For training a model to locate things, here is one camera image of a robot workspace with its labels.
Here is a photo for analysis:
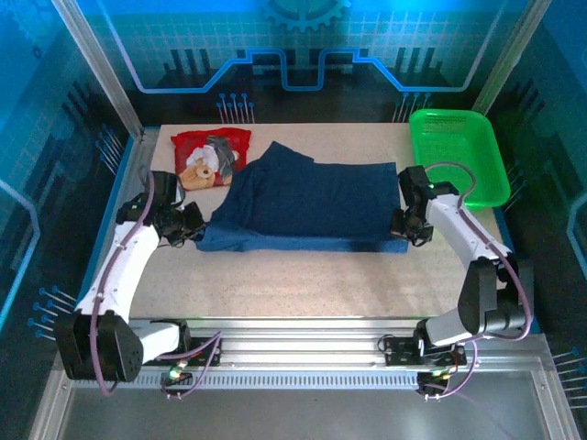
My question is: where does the navy blue t-shirt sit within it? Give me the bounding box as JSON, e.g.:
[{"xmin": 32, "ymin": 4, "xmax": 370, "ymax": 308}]
[{"xmin": 195, "ymin": 140, "xmax": 410, "ymax": 255}]

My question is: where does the red printed t-shirt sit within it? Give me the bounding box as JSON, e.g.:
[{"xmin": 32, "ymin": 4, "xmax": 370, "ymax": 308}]
[{"xmin": 170, "ymin": 127, "xmax": 253, "ymax": 192}]

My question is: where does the green plastic basket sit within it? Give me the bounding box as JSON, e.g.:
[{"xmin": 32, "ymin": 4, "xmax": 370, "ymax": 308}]
[{"xmin": 407, "ymin": 108, "xmax": 513, "ymax": 212}]

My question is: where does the small LED connector board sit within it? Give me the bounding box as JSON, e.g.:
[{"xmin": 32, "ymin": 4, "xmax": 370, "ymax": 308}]
[
  {"xmin": 415, "ymin": 366, "xmax": 453, "ymax": 402},
  {"xmin": 160, "ymin": 364, "xmax": 194, "ymax": 398}
]

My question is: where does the table side rail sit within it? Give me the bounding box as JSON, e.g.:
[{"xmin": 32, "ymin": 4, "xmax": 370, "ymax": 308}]
[
  {"xmin": 476, "ymin": 132, "xmax": 543, "ymax": 334},
  {"xmin": 75, "ymin": 126, "xmax": 161, "ymax": 334}
]

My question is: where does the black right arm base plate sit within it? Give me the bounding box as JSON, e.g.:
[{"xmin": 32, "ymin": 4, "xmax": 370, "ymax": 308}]
[{"xmin": 380, "ymin": 335, "xmax": 468, "ymax": 368}]

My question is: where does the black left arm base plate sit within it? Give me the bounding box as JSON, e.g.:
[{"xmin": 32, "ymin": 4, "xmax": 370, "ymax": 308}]
[{"xmin": 138, "ymin": 335, "xmax": 225, "ymax": 368}]

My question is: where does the aluminium frame rail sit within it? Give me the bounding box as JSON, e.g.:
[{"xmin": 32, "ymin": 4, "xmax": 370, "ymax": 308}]
[{"xmin": 27, "ymin": 315, "xmax": 583, "ymax": 440}]

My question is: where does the slotted grey cable duct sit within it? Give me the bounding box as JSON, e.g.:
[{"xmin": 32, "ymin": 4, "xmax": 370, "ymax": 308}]
[{"xmin": 72, "ymin": 371, "xmax": 421, "ymax": 391}]

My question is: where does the aluminium corner post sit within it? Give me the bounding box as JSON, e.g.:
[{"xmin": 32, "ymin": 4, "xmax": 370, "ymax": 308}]
[
  {"xmin": 50, "ymin": 0, "xmax": 147, "ymax": 138},
  {"xmin": 465, "ymin": 0, "xmax": 551, "ymax": 132}
]

